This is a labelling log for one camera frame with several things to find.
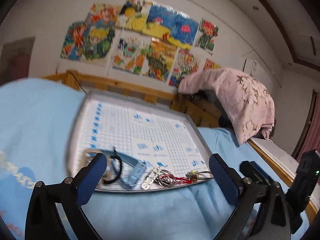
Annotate black cord yellow bead necklace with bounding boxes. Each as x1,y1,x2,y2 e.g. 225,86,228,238
185,169,214,182

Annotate black braided bracelet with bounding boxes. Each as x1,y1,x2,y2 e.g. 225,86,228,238
102,146,123,185

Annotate red string bracelet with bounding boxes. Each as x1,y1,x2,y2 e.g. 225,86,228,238
159,174,193,185

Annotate silver wire bangles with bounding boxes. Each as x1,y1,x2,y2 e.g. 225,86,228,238
157,170,177,187

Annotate beige hair claw clip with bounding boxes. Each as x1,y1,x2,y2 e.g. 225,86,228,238
76,148,113,185

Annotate blue smart watch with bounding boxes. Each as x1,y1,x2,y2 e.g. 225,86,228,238
101,148,147,190

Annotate silver hair clip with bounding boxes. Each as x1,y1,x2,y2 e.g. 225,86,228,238
141,167,161,190

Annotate white mattress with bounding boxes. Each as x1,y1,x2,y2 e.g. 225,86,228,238
249,137,320,208

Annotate pink curtain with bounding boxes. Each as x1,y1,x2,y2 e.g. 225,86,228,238
297,93,320,162

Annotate pink floral blanket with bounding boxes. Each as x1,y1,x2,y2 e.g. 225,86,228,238
178,68,275,145

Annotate white air conditioner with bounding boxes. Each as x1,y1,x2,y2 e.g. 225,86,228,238
243,59,273,94

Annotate light blue bed sheet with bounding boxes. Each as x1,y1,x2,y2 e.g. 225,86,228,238
0,77,311,240

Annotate orange character drawing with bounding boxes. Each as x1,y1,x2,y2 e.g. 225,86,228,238
203,59,221,70

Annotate red doodle drawing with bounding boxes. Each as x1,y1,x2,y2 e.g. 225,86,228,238
169,50,201,88

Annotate orange landscape drawing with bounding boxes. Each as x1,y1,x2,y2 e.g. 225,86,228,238
142,37,177,83

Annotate red haired character drawing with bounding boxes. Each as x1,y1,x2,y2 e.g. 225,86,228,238
195,18,219,54

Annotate fish and cup drawing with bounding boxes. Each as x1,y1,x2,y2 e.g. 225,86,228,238
112,36,149,75

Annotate brown wooden door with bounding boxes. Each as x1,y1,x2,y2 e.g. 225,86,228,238
1,37,35,86

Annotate blue ocean drawing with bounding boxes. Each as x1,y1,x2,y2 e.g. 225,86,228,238
142,3,199,50

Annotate mermaid drawing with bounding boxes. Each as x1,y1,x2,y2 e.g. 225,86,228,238
60,21,89,61

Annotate blond boy drawing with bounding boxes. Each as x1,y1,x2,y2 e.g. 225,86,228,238
81,25,116,66

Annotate yellow moon drawing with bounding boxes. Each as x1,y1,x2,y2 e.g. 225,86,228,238
116,0,153,32

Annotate orange haired girl drawing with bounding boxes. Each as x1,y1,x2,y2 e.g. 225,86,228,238
85,3,121,27

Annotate wooden bed frame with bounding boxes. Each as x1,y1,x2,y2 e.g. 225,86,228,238
42,69,318,215

